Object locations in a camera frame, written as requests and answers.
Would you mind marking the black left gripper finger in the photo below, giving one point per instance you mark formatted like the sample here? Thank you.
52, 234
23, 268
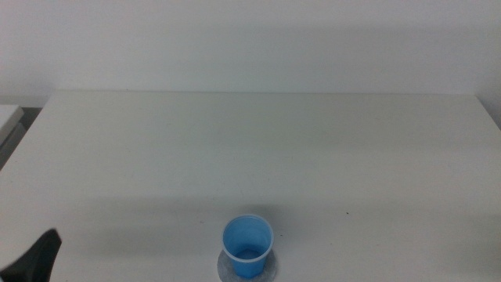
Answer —
35, 260

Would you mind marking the blue plastic cup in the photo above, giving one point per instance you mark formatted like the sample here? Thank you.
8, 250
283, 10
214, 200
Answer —
246, 239

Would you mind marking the round grey felt cup mat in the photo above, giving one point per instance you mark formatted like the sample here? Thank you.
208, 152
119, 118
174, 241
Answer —
270, 268

